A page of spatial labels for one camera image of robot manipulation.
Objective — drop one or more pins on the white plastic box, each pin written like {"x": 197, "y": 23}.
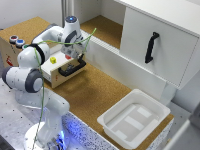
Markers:
{"x": 133, "y": 120}

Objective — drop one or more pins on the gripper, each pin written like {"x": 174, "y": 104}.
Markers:
{"x": 72, "y": 50}

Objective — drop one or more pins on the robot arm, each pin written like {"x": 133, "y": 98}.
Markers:
{"x": 23, "y": 76}

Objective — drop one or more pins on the green button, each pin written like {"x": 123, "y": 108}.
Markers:
{"x": 24, "y": 46}

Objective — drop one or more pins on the white sliding door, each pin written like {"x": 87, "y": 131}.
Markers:
{"x": 166, "y": 43}

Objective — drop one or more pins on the yellow block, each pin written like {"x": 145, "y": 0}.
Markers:
{"x": 53, "y": 60}

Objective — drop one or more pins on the red button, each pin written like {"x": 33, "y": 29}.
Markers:
{"x": 13, "y": 38}

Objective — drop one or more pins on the wooden drawer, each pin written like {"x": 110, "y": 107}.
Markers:
{"x": 50, "y": 70}

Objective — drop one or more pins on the wooden drawer box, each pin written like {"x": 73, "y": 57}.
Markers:
{"x": 28, "y": 28}

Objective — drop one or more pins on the white cabinet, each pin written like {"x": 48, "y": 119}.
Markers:
{"x": 143, "y": 78}

